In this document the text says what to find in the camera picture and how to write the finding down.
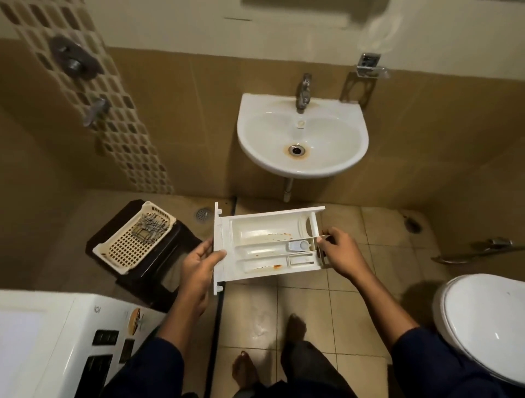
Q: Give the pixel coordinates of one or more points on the round metal floor drain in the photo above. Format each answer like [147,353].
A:
[204,214]
[413,224]

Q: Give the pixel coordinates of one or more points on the person's dark trousers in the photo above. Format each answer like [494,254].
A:
[311,369]

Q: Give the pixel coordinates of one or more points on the dark floor threshold strip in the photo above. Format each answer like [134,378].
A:
[215,328]

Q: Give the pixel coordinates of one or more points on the chrome sink faucet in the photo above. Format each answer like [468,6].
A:
[303,92]

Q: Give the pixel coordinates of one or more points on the black-lined patterned cloth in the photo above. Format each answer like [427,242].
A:
[152,227]

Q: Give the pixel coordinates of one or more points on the white washing machine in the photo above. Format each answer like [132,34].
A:
[49,328]

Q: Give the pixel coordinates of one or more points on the person's left hand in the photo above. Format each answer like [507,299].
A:
[197,279]

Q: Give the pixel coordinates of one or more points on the chrome shower mixer valve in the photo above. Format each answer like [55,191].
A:
[74,57]

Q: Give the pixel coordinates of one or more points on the person's right forearm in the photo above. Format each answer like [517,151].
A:
[410,340]

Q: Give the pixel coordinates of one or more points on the chrome wall toothbrush holder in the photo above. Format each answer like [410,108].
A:
[369,67]

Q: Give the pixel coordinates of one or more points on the chrome toilet sprayer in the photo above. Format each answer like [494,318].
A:
[492,244]

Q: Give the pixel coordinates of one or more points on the white detergent drawer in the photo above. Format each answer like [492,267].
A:
[262,229]

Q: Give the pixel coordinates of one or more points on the white sink drain pipe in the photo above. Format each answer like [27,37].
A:
[288,190]

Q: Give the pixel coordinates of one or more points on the dark plastic stool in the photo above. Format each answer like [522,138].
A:
[172,246]

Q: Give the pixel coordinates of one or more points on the person's left forearm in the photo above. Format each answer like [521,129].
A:
[164,352]

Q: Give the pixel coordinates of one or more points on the white ceramic sink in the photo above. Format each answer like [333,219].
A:
[328,135]

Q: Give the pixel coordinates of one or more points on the white toilet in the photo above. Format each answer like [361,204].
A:
[484,320]

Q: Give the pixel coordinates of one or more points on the white perforated plastic basket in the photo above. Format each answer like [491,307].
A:
[123,250]

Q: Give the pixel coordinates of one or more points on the person's left foot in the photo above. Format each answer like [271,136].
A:
[245,369]

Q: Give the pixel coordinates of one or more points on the person's right hand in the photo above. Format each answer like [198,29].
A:
[344,254]

